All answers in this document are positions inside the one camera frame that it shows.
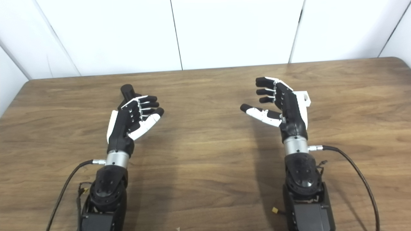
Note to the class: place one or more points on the white square piece with hole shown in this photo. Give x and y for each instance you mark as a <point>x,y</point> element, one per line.
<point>306,99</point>

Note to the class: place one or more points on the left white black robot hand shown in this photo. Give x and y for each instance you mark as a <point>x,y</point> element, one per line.
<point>120,128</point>

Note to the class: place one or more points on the black peg with base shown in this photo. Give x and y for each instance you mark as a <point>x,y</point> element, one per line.
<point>127,91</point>

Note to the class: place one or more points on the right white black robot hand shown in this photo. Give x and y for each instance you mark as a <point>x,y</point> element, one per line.
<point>292,118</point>

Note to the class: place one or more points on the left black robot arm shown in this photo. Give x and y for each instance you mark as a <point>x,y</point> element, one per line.
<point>107,189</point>

